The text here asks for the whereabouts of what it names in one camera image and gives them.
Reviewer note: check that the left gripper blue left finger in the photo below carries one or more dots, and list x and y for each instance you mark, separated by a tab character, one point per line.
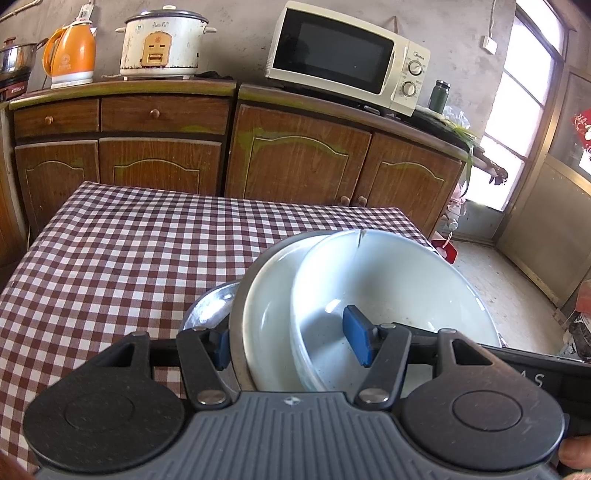
202	385

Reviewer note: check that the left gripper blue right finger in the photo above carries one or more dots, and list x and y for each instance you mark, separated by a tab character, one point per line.
383	351

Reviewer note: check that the steel bowl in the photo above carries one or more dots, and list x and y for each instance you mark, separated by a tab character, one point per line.
240	318

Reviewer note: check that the large steel plate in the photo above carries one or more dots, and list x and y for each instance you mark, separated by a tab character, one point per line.
209	314

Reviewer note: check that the white shallow bowl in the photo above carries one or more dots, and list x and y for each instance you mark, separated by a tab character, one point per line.
272	322

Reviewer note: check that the blue white porcelain bowl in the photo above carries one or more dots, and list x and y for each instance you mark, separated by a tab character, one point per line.
391	279

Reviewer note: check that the person right hand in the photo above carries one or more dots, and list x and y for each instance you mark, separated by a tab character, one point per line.
575	452

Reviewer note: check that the red bag on floor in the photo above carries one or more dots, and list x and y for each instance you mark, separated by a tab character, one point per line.
446	250

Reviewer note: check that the red white checkered tablecloth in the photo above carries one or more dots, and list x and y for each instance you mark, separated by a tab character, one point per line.
114	260

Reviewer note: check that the brown wooden kitchen cabinet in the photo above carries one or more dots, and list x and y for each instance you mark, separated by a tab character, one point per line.
215	137

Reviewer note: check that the green onion stalk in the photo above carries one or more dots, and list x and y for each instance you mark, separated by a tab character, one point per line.
469	140

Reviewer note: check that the black tray on counter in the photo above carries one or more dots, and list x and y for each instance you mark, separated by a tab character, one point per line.
433	123

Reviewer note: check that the clear plastic bag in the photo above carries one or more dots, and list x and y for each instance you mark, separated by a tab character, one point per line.
457	116

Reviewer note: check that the green thermos bottle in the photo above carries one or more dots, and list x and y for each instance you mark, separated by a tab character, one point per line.
439	96

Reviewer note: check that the red fu door decoration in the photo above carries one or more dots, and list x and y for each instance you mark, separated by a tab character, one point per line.
581	151

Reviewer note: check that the cream microwave oven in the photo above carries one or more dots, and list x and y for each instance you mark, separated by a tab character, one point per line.
329	51

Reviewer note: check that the white rice cooker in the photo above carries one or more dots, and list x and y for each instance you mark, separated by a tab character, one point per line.
163	43

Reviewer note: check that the orange electric kettle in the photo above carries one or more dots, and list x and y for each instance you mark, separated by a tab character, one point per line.
69	55

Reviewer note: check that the steel pot on cooker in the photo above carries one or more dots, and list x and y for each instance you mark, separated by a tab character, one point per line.
17	62

